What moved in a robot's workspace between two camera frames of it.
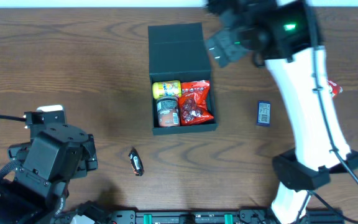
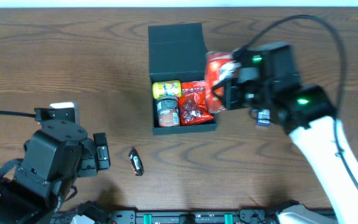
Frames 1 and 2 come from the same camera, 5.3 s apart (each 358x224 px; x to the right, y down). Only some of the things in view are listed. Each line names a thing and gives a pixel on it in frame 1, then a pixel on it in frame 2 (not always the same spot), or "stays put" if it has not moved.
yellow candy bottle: [166, 89] stays put
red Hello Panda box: [337, 90] to [220, 67]
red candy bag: [193, 102] stays put
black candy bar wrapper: [136, 163] stays put
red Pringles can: [168, 111] stays put
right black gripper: [221, 50] to [232, 93]
